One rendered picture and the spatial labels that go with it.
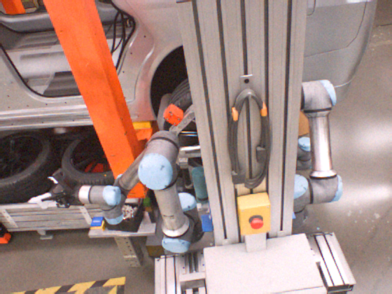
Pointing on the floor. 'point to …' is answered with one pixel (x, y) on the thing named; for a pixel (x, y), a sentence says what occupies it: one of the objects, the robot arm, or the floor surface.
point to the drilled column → (130, 250)
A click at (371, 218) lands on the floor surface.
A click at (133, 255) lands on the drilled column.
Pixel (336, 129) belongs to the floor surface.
